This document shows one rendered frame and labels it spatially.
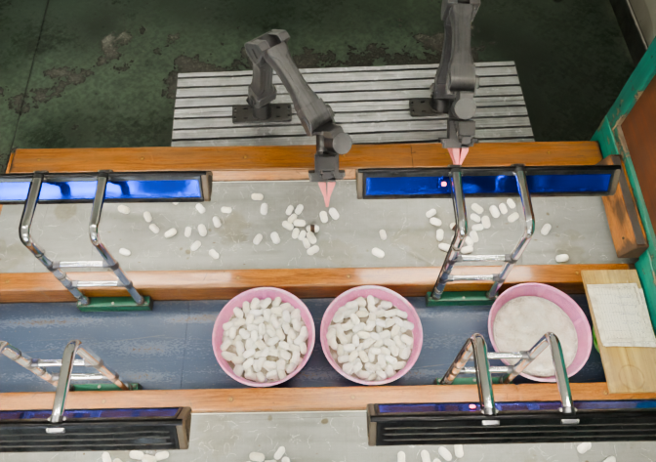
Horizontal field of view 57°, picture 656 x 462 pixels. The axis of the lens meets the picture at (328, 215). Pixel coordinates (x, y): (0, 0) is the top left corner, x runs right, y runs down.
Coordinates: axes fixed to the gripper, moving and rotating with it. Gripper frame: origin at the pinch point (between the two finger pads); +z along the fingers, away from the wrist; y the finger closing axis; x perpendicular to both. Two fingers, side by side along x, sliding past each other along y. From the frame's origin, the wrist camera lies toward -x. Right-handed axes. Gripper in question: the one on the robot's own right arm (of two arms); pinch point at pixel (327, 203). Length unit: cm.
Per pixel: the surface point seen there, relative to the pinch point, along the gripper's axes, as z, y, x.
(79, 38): -60, -125, 159
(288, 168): -8.4, -11.4, 14.3
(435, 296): 24.5, 29.4, -10.1
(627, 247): 11, 80, -11
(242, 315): 27.8, -23.2, -13.0
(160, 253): 13.5, -47.4, -1.0
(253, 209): 2.9, -21.7, 8.0
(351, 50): -53, 15, 152
